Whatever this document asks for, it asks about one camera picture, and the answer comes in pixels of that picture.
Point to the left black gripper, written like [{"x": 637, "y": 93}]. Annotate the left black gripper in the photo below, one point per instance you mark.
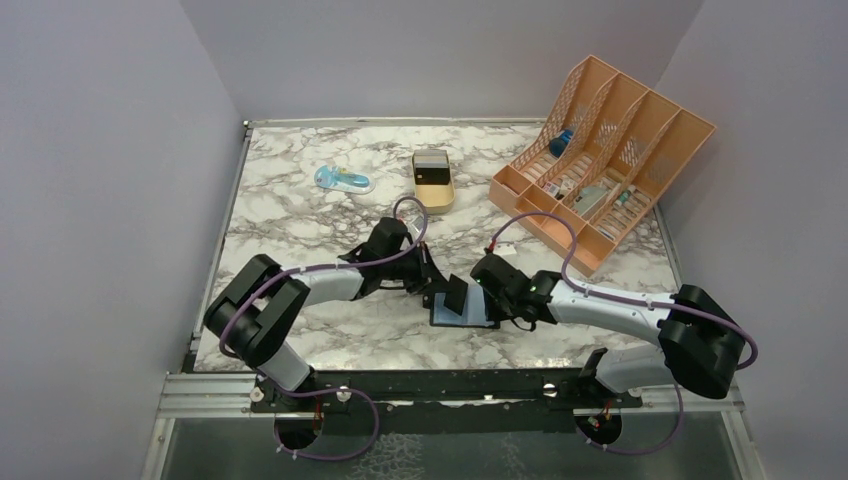
[{"x": 427, "y": 279}]

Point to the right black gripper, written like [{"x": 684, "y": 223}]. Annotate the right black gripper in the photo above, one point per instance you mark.
[{"x": 495, "y": 313}]

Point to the black card holder wallet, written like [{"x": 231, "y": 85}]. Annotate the black card holder wallet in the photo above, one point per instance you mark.
[{"x": 474, "y": 315}]

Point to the gold oval tray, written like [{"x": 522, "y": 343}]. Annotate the gold oval tray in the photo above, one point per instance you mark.
[{"x": 437, "y": 199}]

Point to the black credit card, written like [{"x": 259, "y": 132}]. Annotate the black credit card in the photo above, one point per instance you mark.
[{"x": 432, "y": 174}]

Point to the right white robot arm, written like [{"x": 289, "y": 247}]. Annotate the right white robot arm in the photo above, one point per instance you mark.
[{"x": 688, "y": 338}]

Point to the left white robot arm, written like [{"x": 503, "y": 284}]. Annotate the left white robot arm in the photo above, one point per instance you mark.
[{"x": 253, "y": 315}]

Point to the blue blister pack item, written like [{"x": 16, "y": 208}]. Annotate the blue blister pack item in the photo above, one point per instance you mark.
[{"x": 341, "y": 179}]

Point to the small box in rack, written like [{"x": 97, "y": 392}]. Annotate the small box in rack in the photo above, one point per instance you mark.
[{"x": 559, "y": 189}]

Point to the grey pouch in rack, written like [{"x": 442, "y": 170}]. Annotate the grey pouch in rack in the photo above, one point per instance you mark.
[{"x": 589, "y": 201}]

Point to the blue round object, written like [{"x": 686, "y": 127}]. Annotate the blue round object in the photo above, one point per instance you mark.
[{"x": 558, "y": 145}]

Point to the orange file organizer rack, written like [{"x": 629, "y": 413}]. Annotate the orange file organizer rack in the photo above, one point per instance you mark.
[{"x": 625, "y": 133}]

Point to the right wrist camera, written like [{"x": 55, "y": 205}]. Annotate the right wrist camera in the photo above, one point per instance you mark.
[{"x": 505, "y": 250}]

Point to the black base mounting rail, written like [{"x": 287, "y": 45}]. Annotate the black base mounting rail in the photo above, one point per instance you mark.
[{"x": 351, "y": 402}]

